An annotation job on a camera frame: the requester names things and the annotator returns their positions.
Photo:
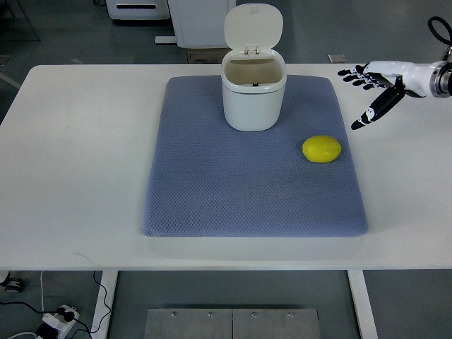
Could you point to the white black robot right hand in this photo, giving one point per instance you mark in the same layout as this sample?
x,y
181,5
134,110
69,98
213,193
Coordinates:
x,y
396,78

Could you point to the yellow lemon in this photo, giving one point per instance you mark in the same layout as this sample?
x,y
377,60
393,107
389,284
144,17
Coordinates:
x,y
321,149

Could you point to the white trash bin with lid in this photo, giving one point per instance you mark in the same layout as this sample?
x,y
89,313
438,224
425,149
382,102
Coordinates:
x,y
253,74

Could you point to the grey floor socket plate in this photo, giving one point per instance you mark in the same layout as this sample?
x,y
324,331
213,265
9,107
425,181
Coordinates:
x,y
337,58

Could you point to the cardboard box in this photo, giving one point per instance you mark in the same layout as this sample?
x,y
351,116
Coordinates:
x,y
206,56

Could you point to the white cabinet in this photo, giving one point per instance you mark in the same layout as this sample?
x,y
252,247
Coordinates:
x,y
197,24

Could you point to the blue quilted mat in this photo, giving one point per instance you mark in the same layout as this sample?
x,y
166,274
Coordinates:
x,y
210,180

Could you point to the white table right leg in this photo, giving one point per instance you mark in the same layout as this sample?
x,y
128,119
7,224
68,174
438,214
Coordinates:
x,y
363,311

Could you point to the white table leg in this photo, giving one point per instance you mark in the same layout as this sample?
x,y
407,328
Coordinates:
x,y
107,282
363,311

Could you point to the white appliance with black slot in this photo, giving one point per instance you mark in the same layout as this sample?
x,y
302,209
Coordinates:
x,y
137,10

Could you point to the metal floor plate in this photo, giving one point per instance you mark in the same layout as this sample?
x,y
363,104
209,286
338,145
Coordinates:
x,y
232,323

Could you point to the white table left leg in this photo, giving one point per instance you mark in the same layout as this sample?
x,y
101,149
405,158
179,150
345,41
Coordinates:
x,y
107,282

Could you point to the white power strip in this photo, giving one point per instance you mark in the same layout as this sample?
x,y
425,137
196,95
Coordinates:
x,y
58,324

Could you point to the black caster wheel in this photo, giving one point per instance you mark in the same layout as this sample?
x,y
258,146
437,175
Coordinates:
x,y
9,283

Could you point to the white chair frame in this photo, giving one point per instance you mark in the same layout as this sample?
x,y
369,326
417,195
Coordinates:
x,y
9,81

